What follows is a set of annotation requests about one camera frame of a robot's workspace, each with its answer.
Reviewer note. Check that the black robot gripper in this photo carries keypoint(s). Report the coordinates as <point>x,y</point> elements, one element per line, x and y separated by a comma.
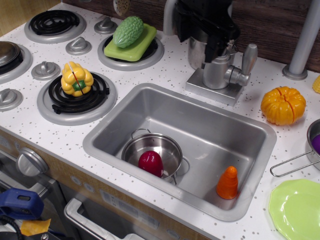
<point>210,17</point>

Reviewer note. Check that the silver toy faucet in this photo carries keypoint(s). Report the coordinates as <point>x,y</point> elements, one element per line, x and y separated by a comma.
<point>218,80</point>

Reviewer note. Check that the steel pot behind faucet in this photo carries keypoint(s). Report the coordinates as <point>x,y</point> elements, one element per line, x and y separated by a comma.
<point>196,53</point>

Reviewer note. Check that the back right stove burner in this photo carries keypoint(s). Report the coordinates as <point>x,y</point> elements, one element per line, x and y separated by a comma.
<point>151,56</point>

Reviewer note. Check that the stove burner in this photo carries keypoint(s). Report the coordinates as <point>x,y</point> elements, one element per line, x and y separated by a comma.
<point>151,56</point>
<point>55,26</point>
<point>62,109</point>
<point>14,71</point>

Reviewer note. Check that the green plastic cutting board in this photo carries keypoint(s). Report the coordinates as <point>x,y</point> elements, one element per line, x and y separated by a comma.
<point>135,51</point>

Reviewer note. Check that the green toy bitter gourd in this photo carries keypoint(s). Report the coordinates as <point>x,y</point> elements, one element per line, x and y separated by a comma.
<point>128,31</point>

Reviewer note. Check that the hanging slotted spoon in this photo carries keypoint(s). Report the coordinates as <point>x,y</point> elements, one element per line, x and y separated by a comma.
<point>121,7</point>

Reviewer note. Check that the grey stove knob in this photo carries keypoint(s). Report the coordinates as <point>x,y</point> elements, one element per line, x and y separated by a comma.
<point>79,46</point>
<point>10,99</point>
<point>105,26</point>
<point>45,71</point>

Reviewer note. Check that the grey toy sink basin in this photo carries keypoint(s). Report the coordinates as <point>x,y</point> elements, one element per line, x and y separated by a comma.
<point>207,157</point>

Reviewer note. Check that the grey vertical pole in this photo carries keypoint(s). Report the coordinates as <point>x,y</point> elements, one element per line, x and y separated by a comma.
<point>296,70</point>

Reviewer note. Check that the orange toy pumpkin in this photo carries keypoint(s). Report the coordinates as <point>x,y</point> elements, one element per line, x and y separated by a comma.
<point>283,106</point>

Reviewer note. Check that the grey stove knob middle back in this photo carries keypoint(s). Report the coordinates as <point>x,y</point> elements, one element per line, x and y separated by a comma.
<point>79,46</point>

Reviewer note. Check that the yellow toy corn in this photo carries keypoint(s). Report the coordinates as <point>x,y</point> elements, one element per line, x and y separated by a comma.
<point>316,85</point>

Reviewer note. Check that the small steel pot in sink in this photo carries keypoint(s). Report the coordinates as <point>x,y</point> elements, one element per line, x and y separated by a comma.
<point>142,139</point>

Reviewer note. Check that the yellow toy bell pepper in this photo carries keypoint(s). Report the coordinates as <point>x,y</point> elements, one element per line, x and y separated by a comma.
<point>76,80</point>

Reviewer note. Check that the red toy pepper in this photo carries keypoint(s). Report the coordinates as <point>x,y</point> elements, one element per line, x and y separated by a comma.
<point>151,162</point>

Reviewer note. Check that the back left stove burner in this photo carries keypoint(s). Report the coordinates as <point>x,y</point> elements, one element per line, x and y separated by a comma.
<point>55,26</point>

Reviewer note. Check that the orange toy carrot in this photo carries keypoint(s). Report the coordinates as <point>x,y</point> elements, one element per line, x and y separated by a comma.
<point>227,186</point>

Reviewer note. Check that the purple toy vegetable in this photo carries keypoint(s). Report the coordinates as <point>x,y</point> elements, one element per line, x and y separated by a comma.
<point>315,142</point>

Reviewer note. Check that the grey stove knob middle front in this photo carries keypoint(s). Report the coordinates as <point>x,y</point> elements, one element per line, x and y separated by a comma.
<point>45,71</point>

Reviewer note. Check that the front right stove burner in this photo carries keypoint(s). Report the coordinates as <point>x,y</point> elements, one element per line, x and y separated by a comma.
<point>62,109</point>

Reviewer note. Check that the steel pot lid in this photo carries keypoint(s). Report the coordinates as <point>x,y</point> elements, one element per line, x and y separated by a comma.
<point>10,53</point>

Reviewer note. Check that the light green plastic plate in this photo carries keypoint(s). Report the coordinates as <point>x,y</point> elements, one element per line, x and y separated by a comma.
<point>294,207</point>

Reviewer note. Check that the front left stove burner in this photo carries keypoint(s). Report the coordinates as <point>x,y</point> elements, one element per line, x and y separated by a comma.
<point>14,71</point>

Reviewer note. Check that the grey oven dial knob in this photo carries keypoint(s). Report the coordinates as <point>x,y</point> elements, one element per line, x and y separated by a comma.
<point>30,164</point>

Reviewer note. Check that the blue clamp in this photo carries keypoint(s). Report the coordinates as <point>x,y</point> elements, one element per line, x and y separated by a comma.
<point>20,204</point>

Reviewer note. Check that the yellow tape piece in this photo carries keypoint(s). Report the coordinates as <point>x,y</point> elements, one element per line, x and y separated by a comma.
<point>34,227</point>

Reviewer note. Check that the steel saucepan with wire handle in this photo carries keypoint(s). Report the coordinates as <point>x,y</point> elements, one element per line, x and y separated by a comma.
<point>313,157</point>

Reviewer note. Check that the grey oven door handle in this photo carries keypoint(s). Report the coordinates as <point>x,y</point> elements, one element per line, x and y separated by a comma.
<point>71,213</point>

